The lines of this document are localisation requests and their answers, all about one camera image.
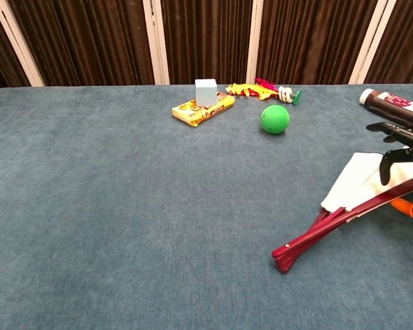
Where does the white partition post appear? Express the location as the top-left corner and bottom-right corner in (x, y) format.
(142, 0), (170, 85)
(348, 0), (397, 85)
(0, 0), (45, 87)
(246, 0), (264, 85)

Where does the green ball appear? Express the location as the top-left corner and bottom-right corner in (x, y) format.
(260, 104), (291, 135)

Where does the yellow orange snack box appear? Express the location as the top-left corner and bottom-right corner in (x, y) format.
(171, 91), (236, 128)

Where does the red ribbed paper folding fan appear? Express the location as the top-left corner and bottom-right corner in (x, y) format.
(271, 152), (413, 274)

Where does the brown bottle with white cap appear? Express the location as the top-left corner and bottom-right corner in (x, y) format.
(359, 88), (413, 126)

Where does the red yellow feather shuttlecock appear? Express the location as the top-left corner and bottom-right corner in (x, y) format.
(225, 77), (302, 106)

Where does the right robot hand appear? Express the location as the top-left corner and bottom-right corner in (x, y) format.
(366, 122), (413, 220)

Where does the pale blue cube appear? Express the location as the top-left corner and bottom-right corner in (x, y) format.
(194, 78), (218, 107)

